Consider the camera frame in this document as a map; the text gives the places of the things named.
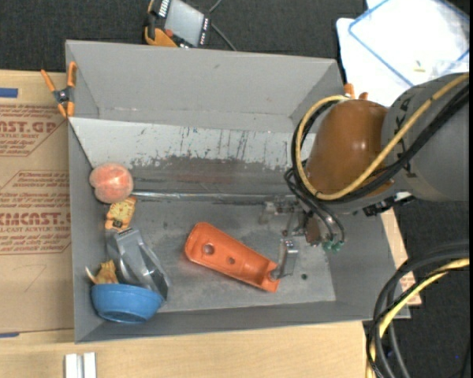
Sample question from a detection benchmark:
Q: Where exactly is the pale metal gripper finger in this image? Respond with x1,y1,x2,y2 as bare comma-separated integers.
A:
258,198,296,225
274,239,300,280

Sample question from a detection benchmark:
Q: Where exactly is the grey metal bin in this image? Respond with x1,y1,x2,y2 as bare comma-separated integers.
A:
65,39,412,344

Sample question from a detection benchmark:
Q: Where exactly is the peach toy fruit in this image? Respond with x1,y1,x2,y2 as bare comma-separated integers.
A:
88,162,135,205

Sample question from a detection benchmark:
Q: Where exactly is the blue bowl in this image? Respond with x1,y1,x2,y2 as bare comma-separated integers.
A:
90,283,165,324

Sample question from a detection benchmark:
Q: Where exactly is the yellow-orange toy animal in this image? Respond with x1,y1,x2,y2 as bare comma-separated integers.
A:
85,259,121,286

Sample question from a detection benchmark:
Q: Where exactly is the brown cardboard board, red print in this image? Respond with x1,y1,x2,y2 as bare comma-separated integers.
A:
0,68,423,340

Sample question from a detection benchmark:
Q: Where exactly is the black cylinder on white bracket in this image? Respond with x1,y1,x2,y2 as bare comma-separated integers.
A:
362,193,415,217

